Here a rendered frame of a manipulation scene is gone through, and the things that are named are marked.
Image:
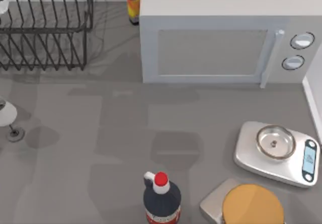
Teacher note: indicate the dark jug with red cap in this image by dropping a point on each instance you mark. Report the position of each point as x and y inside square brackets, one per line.
[162, 201]

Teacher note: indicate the pale microwave oven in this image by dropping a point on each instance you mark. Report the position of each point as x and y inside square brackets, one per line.
[226, 5]

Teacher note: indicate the microwave oven door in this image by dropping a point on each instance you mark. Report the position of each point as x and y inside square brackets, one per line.
[211, 53]

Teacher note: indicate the silver kitchen scale with bowl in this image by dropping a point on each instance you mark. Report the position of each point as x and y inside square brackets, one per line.
[276, 153]

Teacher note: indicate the small microwave knob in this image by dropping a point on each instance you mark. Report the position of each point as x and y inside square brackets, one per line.
[293, 62]

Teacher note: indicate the dark bottle with orange label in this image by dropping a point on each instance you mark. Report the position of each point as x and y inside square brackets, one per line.
[133, 6]

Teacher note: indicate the white wine glass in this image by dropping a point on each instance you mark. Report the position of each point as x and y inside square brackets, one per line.
[6, 114]

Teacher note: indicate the large microwave knob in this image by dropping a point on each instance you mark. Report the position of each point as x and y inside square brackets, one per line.
[302, 40]

